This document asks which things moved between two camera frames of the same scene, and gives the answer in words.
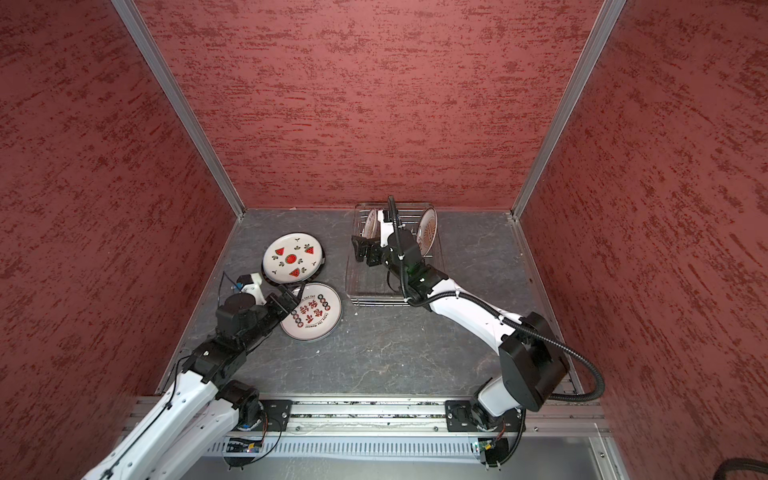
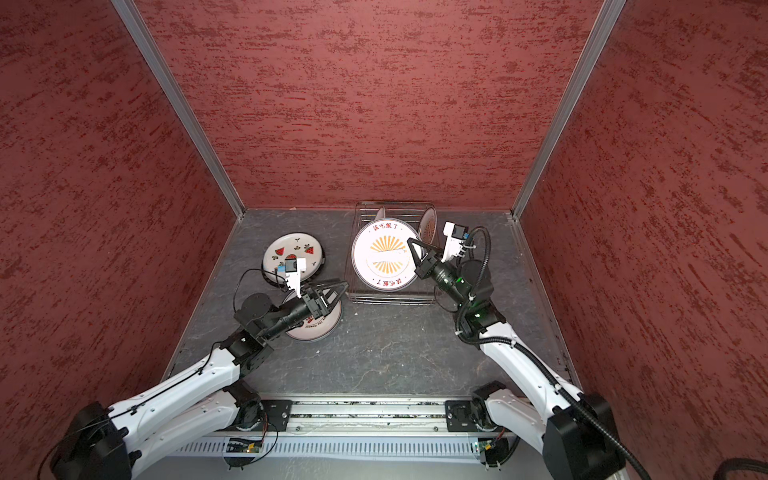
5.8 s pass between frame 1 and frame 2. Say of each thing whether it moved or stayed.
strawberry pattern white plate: stayed
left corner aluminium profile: stayed
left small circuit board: stayed
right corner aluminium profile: stayed
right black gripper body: moved
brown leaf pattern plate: stayed
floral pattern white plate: stayed
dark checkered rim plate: stayed
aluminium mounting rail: stayed
